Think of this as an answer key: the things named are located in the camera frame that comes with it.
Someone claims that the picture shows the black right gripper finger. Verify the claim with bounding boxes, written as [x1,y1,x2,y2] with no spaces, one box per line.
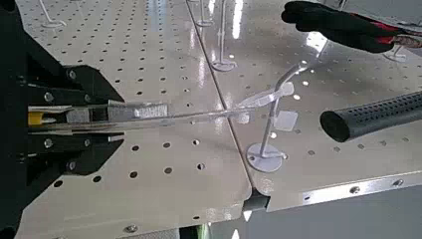
[28,65,125,108]
[28,132,125,176]

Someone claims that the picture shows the yellow pliers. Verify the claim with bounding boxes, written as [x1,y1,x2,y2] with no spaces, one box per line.
[28,81,297,133]

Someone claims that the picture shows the white pegboard hook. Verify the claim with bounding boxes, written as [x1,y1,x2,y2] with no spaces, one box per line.
[381,44,409,64]
[195,0,215,28]
[38,0,68,29]
[246,59,312,173]
[211,0,237,73]

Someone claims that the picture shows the white perforated pegboard panel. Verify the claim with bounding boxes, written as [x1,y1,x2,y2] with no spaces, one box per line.
[185,0,422,213]
[14,0,253,239]

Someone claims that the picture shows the black and red work glove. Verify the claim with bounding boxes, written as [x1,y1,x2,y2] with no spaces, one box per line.
[281,0,422,54]

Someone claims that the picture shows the black perforated tool handle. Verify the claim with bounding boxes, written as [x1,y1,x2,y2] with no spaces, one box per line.
[318,91,422,143]

